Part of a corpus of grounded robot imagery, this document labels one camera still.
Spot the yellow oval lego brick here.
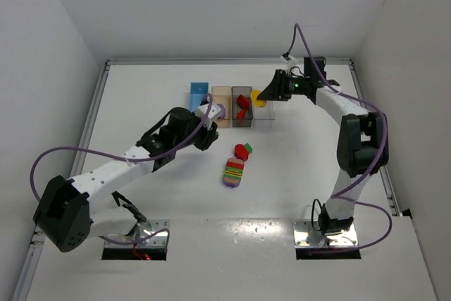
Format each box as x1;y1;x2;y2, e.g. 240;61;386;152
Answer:
250;90;267;108

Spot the purple lego brick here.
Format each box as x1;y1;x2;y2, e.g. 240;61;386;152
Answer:
218;104;227;120

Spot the red arched lego brick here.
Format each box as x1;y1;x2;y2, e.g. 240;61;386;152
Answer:
236;94;251;110

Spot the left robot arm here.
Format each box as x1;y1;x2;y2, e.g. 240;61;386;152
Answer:
33;102;222;252

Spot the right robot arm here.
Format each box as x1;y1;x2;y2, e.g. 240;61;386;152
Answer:
258;57;389;235

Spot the clear container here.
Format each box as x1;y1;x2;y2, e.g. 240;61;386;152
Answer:
252;87;275;129

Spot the grey translucent container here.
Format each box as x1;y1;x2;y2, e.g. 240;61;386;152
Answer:
232;86;253;128

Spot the red oval lego brick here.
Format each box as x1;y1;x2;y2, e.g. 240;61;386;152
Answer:
234;144;250;161

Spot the plain green lego brick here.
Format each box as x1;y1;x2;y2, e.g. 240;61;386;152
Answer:
245;143;253;154

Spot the tan translucent container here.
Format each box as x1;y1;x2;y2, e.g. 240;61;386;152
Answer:
211;86;232;128

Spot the striped stacked lego block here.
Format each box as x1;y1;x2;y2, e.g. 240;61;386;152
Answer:
222;157;245;188

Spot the blue container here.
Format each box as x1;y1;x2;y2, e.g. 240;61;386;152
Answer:
189;82;209;112

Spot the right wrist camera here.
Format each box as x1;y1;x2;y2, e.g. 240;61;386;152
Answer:
280;53;297;74

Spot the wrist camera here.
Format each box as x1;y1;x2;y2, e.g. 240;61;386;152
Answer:
194;104;219;129
280;53;297;74

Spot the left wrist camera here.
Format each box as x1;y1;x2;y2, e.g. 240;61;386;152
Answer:
194;104;219;129

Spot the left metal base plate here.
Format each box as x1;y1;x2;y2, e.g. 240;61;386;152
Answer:
101;220;170;251

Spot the metal base plate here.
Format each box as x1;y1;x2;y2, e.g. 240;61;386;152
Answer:
292;219;359;250
101;220;170;251

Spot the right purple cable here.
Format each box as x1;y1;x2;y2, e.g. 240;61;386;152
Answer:
281;23;394;252

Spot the purple cable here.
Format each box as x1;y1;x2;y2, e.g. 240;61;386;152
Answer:
30;92;216;247
281;23;394;252

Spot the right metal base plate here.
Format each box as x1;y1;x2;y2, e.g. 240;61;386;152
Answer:
292;219;359;250

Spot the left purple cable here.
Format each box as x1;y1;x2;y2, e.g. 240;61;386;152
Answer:
30;92;216;247

